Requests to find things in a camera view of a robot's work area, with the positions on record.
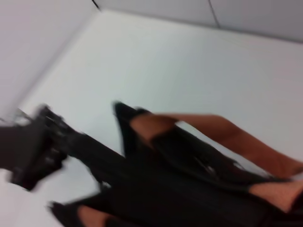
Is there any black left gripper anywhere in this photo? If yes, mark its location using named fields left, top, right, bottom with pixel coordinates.
left=0, top=105, right=88, bottom=191

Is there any black bag with brown handles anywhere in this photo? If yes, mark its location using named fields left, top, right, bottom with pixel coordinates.
left=48, top=100, right=303, bottom=227

